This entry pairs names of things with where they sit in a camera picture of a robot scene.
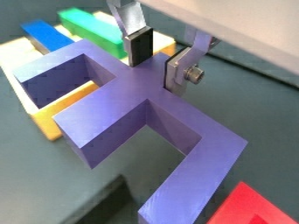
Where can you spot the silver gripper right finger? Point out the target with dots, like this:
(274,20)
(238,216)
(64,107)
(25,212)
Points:
(180,67)

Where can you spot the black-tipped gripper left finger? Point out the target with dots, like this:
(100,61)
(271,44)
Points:
(137,35)

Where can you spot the purple E-shaped block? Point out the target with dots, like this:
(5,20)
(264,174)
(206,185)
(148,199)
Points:
(128,102)

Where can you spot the yellow slotted board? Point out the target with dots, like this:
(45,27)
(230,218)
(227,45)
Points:
(19,52)

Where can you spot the black angle fixture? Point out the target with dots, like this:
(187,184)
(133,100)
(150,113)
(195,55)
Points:
(104,204)

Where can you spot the green bar block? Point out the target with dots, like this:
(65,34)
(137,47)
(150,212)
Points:
(101,33)

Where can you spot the blue bar block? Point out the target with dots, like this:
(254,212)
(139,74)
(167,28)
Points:
(44,37)

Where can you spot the red E-shaped block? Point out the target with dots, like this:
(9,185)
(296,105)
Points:
(246,207)

